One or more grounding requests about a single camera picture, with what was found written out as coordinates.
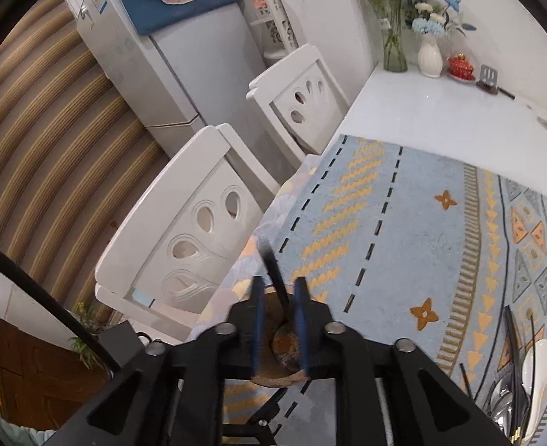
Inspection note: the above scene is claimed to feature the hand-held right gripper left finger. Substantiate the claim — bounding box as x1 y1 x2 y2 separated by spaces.
45 276 267 446

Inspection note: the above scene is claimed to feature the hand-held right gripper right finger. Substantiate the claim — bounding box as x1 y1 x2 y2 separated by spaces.
296 276 511 446

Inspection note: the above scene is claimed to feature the blue patterned table mat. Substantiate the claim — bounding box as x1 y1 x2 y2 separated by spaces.
222 135 547 446

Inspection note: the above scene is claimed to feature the white carved chair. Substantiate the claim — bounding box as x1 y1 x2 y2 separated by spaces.
94 123 283 345
247 43 351 168

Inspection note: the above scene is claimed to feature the green potted plant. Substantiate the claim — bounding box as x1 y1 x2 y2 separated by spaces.
69 302 111 370

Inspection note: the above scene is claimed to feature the metal spoon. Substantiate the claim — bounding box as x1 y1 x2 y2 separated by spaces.
487 378 516 428

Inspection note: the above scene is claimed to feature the brown wooden cabinet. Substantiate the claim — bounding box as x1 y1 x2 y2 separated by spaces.
0 318 111 433

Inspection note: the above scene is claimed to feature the white ceramic spoon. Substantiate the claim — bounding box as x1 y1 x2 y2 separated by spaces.
522 339 547 442

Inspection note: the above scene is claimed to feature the grey refrigerator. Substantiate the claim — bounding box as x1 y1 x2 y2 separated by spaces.
59 0 302 182

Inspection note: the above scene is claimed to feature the light green cloth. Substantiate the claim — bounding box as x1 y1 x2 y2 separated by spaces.
0 416 58 446

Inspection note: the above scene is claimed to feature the glass vase with green stems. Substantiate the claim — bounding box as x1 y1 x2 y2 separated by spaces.
345 0 411 74

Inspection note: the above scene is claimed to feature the brown striped curtain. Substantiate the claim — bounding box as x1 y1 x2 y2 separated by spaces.
0 0 172 307

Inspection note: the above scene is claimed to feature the white vase with blue flowers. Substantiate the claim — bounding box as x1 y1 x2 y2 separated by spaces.
403 0 477 79

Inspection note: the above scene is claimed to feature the white shelf rack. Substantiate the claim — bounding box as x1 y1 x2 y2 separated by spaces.
245 0 299 59

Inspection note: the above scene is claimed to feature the red lidded bowl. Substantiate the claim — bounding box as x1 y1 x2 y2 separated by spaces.
447 54 476 82

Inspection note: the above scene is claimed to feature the metal slotted spatula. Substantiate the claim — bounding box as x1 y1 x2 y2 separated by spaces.
476 65 517 100

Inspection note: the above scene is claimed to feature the black cable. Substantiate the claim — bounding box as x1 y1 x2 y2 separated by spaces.
0 236 123 375

